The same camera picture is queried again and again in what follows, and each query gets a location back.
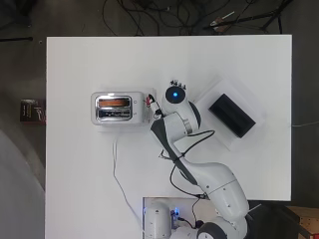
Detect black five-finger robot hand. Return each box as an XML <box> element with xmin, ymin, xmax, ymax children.
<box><xmin>145</xmin><ymin>79</ymin><xmax>188</xmax><ymax>120</ymax></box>

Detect dark printed box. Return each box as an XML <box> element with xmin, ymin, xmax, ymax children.
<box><xmin>19</xmin><ymin>98</ymin><xmax>47</xmax><ymax>125</ymax></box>

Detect black camera tripod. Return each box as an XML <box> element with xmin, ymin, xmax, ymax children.
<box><xmin>208</xmin><ymin>0</ymin><xmax>295</xmax><ymax>35</ymax></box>

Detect steel toaster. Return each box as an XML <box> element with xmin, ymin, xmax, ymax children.
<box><xmin>90</xmin><ymin>91</ymin><xmax>150</xmax><ymax>126</ymax></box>

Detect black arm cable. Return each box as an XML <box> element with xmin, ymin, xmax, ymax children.
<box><xmin>159</xmin><ymin>129</ymin><xmax>216</xmax><ymax>201</ymax></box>

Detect black floor cables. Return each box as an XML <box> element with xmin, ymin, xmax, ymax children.
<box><xmin>101</xmin><ymin>0</ymin><xmax>213</xmax><ymax>38</ymax></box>

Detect black foam block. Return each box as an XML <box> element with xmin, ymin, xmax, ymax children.
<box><xmin>207</xmin><ymin>93</ymin><xmax>257</xmax><ymax>139</ymax></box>

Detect plain white flat box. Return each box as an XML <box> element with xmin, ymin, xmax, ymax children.
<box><xmin>194</xmin><ymin>77</ymin><xmax>267</xmax><ymax>153</ymax></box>

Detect white power cord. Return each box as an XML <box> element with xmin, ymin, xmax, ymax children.
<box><xmin>112</xmin><ymin>132</ymin><xmax>146</xmax><ymax>231</ymax></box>

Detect bread slice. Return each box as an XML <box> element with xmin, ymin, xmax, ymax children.
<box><xmin>99</xmin><ymin>98</ymin><xmax>132</xmax><ymax>108</ymax></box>

